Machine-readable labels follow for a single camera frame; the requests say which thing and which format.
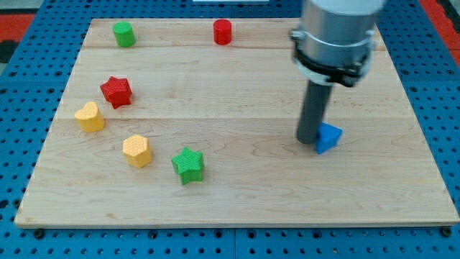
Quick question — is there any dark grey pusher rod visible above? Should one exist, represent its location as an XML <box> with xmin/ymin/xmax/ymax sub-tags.
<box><xmin>296</xmin><ymin>81</ymin><xmax>333</xmax><ymax>145</ymax></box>

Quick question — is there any blue triangle block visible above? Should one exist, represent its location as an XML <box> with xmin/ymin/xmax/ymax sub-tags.
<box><xmin>315</xmin><ymin>122</ymin><xmax>343</xmax><ymax>155</ymax></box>

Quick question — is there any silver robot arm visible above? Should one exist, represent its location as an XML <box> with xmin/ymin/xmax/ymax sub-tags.
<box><xmin>290</xmin><ymin>0</ymin><xmax>385</xmax><ymax>145</ymax></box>

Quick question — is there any red cylinder block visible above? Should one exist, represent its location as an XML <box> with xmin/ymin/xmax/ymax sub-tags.
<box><xmin>213</xmin><ymin>19</ymin><xmax>232</xmax><ymax>45</ymax></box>

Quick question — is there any green star block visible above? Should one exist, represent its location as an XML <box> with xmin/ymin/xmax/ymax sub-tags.
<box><xmin>171</xmin><ymin>147</ymin><xmax>204</xmax><ymax>185</ymax></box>

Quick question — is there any wooden board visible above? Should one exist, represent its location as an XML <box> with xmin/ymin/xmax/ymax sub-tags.
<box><xmin>15</xmin><ymin>19</ymin><xmax>459</xmax><ymax>229</ymax></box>

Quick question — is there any yellow hexagon block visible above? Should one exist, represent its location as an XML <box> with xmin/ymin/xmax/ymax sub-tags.
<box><xmin>122</xmin><ymin>135</ymin><xmax>152</xmax><ymax>168</ymax></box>

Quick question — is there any red star block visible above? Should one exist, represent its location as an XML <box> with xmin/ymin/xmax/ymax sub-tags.
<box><xmin>100</xmin><ymin>76</ymin><xmax>132</xmax><ymax>109</ymax></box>

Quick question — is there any green cylinder block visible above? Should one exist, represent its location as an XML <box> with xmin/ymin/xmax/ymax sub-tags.
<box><xmin>112</xmin><ymin>21</ymin><xmax>136</xmax><ymax>47</ymax></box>

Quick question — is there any yellow heart block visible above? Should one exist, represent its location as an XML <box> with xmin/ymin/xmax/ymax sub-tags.
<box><xmin>74</xmin><ymin>101</ymin><xmax>105</xmax><ymax>132</ymax></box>

